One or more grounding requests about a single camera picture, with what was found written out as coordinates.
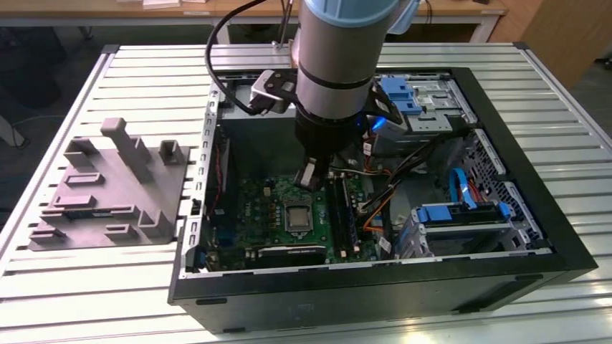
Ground black camera cable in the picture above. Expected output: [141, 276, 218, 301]
[203, 0, 271, 116]

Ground silver disk bay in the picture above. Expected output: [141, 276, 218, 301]
[418, 220, 534, 257]

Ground black open PC case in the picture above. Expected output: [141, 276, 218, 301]
[165, 66, 599, 335]

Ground blue plastic drive latch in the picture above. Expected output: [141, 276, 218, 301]
[379, 77, 417, 115]

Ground hard disk in blue carrier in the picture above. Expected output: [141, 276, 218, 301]
[414, 201, 511, 227]

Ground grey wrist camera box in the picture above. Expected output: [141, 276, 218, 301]
[249, 70, 295, 116]

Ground blue flat data wire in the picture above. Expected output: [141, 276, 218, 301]
[447, 166, 478, 211]

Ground green motherboard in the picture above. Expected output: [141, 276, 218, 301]
[202, 168, 383, 272]

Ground red data wire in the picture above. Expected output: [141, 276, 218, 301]
[465, 178, 489, 205]

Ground green RAM stick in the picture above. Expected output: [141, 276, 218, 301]
[61, 209, 115, 220]

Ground silver metal drive cage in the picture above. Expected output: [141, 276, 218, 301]
[377, 73, 478, 155]

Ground small white box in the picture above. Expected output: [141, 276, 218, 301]
[141, 0, 183, 10]

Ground wooden desk white frame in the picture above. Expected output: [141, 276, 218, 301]
[0, 0, 509, 44]

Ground wooden cabinet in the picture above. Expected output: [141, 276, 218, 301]
[489, 0, 612, 90]

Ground metal socket cover frame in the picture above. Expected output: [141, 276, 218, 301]
[282, 201, 315, 234]

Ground grey plastic parts rack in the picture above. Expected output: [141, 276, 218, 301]
[26, 117, 199, 252]

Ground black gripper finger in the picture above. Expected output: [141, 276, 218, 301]
[293, 156, 333, 195]

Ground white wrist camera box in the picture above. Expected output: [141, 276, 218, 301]
[370, 85, 407, 141]

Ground grey power supply unit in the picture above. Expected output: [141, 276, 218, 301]
[218, 85, 311, 179]

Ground black wire bundle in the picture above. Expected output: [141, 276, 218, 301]
[357, 128, 474, 216]

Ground black graphics card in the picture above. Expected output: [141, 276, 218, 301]
[254, 244, 329, 268]

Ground thin red wire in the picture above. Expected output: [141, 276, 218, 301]
[209, 141, 226, 219]

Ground orange wire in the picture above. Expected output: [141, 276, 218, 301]
[361, 209, 389, 236]

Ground black RAM slot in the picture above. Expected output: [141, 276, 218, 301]
[335, 171, 363, 255]
[323, 171, 346, 257]

